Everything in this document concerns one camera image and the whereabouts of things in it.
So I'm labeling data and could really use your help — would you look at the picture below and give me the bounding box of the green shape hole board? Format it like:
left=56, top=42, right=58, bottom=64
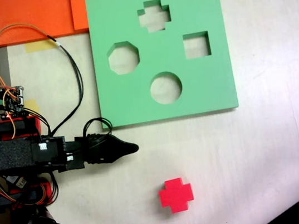
left=84, top=0, right=240, bottom=130

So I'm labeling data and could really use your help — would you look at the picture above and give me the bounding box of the orange flat block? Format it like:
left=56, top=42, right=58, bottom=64
left=0, top=0, right=77, bottom=47
left=68, top=0, right=120, bottom=31

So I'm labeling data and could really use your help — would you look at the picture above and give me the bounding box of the small yellow tape piece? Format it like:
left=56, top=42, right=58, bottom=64
left=23, top=98, right=40, bottom=116

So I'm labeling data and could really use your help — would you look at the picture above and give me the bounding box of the black circuit board with chips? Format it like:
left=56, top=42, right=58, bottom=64
left=5, top=172, right=30, bottom=192

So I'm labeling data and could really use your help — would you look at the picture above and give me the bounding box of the red printed base bracket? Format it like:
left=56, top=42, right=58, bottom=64
left=8, top=181, right=55, bottom=211
left=0, top=113, right=43, bottom=142

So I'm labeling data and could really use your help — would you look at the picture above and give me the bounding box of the red cross columnar block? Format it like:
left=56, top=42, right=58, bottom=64
left=156, top=176, right=196, bottom=216

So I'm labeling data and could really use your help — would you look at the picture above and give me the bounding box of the long yellow tape strip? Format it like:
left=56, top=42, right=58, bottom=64
left=24, top=37, right=58, bottom=54

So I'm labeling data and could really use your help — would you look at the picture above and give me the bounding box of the circuit board with green terminal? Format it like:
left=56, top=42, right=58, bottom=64
left=0, top=85, right=29, bottom=121

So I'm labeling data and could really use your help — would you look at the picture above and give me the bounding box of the black gripper wire loop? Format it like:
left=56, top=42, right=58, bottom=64
left=80, top=115, right=115, bottom=145

